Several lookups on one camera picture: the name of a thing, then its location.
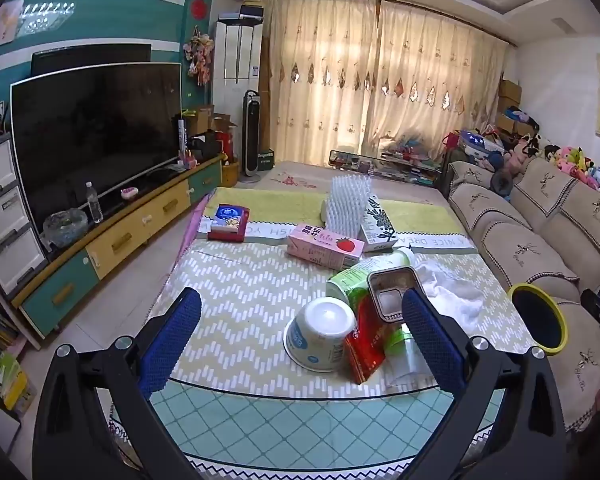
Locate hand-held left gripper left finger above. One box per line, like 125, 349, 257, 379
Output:
32, 287, 203, 480

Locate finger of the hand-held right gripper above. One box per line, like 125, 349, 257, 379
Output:
580, 287, 600, 351

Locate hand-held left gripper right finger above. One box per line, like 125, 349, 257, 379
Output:
401, 289, 568, 480

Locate yellow rim dark trash bin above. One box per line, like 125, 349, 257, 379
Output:
508, 283, 567, 356

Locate square metal tin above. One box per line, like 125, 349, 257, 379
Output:
366, 267, 423, 323

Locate red snack packet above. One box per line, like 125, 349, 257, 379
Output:
343, 294, 406, 385

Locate white cap plastic bottle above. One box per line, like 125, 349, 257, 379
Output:
326, 247, 417, 311

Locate white paper cup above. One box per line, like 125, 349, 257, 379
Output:
283, 296, 357, 372

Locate pale green floral box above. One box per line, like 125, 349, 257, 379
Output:
360, 195, 400, 252

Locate blue red packet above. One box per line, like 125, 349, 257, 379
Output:
207, 204, 251, 243

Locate pink milk carton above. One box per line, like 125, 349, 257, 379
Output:
286, 223, 366, 271

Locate patterned green tablecloth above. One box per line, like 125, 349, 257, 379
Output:
107, 187, 556, 480

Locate yellow teal television cabinet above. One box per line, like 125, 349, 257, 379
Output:
10, 152, 226, 338

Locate beige sofa with deer covers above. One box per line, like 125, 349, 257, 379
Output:
440, 152, 600, 433

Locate glass ashtray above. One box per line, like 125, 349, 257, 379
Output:
42, 209, 89, 248

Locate clear water bottle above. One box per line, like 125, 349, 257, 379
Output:
85, 181, 104, 224

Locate row of plush toys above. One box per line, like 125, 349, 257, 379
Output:
500, 132, 600, 201

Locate dark round neck pillow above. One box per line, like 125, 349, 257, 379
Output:
490, 167, 514, 194

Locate white spiky plastic rack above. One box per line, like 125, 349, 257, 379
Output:
321, 175, 371, 233

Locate pink plush doll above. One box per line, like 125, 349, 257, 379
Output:
505, 145, 529, 172

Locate shelf with books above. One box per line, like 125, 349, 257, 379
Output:
0, 260, 41, 426

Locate long dark framed mirror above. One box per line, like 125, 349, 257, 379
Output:
328, 150, 382, 172

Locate red canister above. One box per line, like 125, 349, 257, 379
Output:
215, 130, 234, 161

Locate blue star print bag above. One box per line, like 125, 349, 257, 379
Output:
457, 130, 504, 159

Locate white plastic drawer unit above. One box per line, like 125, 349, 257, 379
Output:
0, 132, 49, 297

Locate floral white floor mat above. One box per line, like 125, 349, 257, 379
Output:
250, 160, 451, 197

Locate stack of cardboard boxes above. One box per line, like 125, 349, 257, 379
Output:
495, 80, 524, 132

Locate open cardboard boxes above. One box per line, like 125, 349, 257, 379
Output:
182, 105, 239, 137

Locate large curved television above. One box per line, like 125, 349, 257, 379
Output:
10, 62, 183, 221

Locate black tower fan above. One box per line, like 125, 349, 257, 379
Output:
242, 90, 264, 179

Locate beige embroidered curtain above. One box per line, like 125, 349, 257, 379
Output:
261, 0, 381, 167
365, 0, 511, 161

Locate hanging flower decoration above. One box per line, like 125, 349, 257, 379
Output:
184, 27, 215, 87

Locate white standing air conditioner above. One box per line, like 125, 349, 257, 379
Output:
215, 15, 263, 171

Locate small black television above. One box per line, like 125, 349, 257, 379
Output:
30, 44, 152, 78

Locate pink wall picture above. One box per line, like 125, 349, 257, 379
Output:
0, 0, 24, 54

